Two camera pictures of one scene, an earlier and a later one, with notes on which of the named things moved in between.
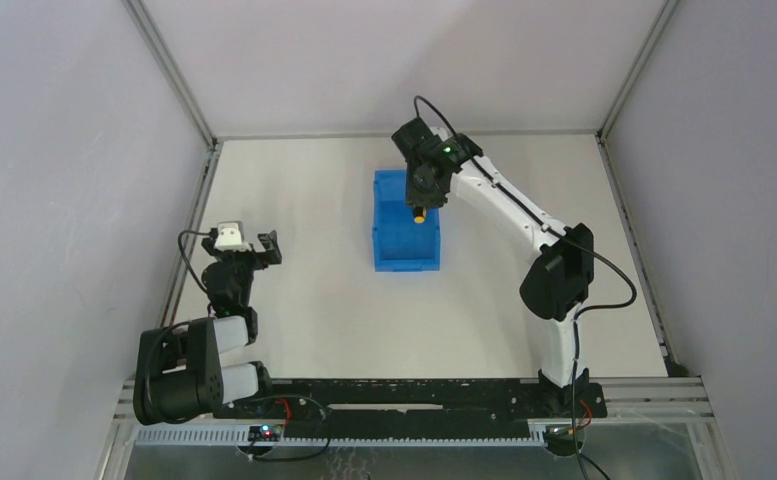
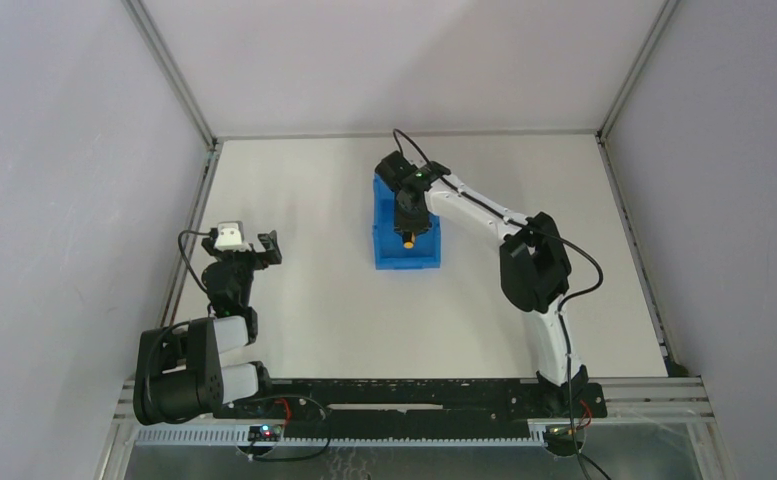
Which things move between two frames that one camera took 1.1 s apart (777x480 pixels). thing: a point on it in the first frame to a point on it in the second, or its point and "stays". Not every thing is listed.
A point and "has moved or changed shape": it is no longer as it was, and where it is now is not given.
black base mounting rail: (420, 407) stays
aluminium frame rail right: (666, 11) stays
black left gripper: (240, 257) stays
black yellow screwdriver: (419, 214) has moved or changed shape
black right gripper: (423, 199) to (408, 220)
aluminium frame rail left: (157, 43) stays
